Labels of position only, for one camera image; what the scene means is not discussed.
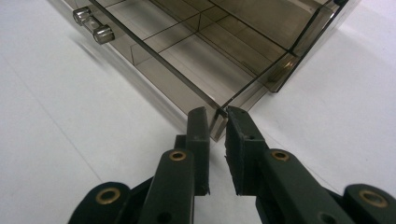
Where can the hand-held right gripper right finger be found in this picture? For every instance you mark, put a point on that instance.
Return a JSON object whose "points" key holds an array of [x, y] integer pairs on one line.
{"points": [[246, 155]]}

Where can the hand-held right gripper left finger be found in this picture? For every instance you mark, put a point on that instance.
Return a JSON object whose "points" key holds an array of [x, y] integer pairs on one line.
{"points": [[199, 149]]}

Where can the smoky transparent drawer cabinet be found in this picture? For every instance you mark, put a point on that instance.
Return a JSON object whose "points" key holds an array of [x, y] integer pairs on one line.
{"points": [[330, 28]]}

